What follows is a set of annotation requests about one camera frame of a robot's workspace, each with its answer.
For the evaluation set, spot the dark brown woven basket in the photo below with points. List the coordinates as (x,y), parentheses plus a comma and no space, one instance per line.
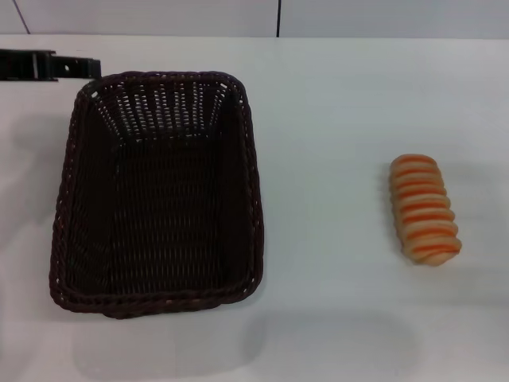
(167,223)

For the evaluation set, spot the orange striped bread loaf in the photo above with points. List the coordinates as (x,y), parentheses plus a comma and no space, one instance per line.
(425,211)

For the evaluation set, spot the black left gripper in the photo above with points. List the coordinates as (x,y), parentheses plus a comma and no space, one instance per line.
(18,65)

